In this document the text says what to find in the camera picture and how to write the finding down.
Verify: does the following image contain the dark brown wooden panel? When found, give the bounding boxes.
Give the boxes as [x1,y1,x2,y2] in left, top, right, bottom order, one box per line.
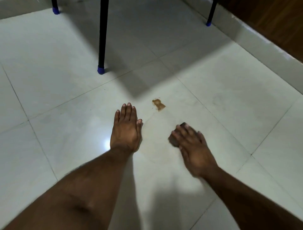
[217,0,303,63]

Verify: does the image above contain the person's right forearm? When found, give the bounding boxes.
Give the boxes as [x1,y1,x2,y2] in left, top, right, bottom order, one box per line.
[201,166,303,230]

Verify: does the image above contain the person's left hand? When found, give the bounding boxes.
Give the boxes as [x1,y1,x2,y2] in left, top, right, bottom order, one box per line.
[110,102,143,154]

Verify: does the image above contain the person's left forearm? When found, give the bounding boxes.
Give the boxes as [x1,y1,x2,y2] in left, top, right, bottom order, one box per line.
[2,148,133,230]

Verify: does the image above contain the person's right hand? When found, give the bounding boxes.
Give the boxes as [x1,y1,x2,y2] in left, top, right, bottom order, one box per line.
[171,123,219,179]

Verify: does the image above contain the dark brown scrubbing sponge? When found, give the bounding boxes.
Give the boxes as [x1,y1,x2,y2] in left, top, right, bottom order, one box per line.
[168,122,187,148]

